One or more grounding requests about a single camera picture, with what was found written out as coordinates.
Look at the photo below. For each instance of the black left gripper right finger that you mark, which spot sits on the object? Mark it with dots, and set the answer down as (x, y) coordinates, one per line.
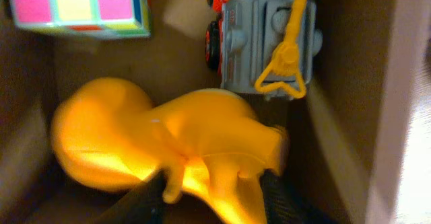
(283, 205)

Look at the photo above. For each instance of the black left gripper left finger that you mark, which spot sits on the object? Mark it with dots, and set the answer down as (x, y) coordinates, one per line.
(142, 205)

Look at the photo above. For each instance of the orange toy hippo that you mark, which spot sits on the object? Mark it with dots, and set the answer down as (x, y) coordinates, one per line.
(209, 142)

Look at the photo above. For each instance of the grey red toy truck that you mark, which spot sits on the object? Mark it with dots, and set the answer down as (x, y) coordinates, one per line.
(263, 47)

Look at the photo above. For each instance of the pastel puzzle cube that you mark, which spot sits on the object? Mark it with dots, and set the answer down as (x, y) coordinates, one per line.
(101, 19)

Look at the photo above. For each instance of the open white cardboard box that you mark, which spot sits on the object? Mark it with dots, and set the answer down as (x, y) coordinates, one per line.
(348, 137)

